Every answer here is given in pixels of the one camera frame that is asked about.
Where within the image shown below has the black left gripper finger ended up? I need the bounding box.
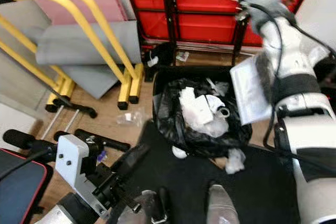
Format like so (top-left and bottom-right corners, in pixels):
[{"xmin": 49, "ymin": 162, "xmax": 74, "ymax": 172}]
[{"xmin": 109, "ymin": 142, "xmax": 152, "ymax": 188}]

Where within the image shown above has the clear plastic bag with label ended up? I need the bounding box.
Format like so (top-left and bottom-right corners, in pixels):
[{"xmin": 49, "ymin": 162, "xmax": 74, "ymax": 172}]
[{"xmin": 114, "ymin": 110, "xmax": 145, "ymax": 127}]

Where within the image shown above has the silver robot left leg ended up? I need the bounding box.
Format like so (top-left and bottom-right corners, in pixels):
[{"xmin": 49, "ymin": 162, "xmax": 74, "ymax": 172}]
[{"xmin": 134, "ymin": 188, "xmax": 170, "ymax": 224}]

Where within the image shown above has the silver robot leg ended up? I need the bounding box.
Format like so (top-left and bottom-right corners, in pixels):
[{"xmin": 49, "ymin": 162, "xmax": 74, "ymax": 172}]
[
  {"xmin": 134, "ymin": 188, "xmax": 170, "ymax": 224},
  {"xmin": 205, "ymin": 182, "xmax": 238, "ymax": 224}
]

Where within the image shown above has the white round plastic object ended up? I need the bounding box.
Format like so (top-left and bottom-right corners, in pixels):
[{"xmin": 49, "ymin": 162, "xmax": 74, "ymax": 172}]
[{"xmin": 172, "ymin": 146, "xmax": 188, "ymax": 159}]

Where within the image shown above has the black trash bag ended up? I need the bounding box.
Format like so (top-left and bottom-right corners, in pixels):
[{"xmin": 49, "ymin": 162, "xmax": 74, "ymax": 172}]
[{"xmin": 155, "ymin": 77, "xmax": 251, "ymax": 156}]

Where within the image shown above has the large white paper sheet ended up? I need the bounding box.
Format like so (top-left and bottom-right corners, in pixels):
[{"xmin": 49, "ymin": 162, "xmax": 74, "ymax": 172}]
[{"xmin": 178, "ymin": 88, "xmax": 213, "ymax": 130}]

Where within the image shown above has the clear plastic wrap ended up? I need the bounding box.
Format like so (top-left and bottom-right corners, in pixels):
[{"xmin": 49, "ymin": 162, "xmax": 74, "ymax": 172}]
[{"xmin": 194, "ymin": 116, "xmax": 229, "ymax": 136}]

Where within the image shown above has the silver robot right leg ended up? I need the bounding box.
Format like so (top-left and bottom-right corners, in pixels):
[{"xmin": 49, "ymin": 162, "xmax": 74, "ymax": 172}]
[{"xmin": 205, "ymin": 182, "xmax": 238, "ymax": 224}]

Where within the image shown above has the small white paper scrap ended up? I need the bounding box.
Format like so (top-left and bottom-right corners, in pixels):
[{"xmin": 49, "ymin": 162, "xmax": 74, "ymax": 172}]
[{"xmin": 176, "ymin": 51, "xmax": 190, "ymax": 62}]

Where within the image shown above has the grey rolled foam mat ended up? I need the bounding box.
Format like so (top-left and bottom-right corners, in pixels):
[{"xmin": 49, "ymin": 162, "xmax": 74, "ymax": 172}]
[{"xmin": 26, "ymin": 22, "xmax": 142, "ymax": 99}]

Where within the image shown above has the pink foam puzzle mat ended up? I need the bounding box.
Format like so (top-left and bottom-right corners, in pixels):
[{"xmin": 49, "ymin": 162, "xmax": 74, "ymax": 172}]
[{"xmin": 31, "ymin": 0, "xmax": 127, "ymax": 25}]

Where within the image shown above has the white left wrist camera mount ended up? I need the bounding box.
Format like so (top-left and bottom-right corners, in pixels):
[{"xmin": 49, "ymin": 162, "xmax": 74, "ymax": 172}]
[{"xmin": 55, "ymin": 134, "xmax": 100, "ymax": 219}]

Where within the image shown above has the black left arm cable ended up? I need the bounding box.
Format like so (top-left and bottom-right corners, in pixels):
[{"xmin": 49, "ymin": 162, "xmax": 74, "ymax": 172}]
[{"xmin": 0, "ymin": 145, "xmax": 58, "ymax": 180}]

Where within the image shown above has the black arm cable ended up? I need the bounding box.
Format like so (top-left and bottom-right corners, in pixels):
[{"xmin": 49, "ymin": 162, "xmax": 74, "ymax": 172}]
[
  {"xmin": 0, "ymin": 145, "xmax": 58, "ymax": 180},
  {"xmin": 247, "ymin": 4, "xmax": 336, "ymax": 156}
]

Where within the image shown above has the yellow tubular exercise frame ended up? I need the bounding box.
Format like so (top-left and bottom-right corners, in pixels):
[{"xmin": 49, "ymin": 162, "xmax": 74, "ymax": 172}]
[{"xmin": 0, "ymin": 0, "xmax": 145, "ymax": 110}]

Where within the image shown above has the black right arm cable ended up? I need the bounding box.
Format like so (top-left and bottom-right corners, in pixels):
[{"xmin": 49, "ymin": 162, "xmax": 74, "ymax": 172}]
[{"xmin": 247, "ymin": 4, "xmax": 336, "ymax": 156}]

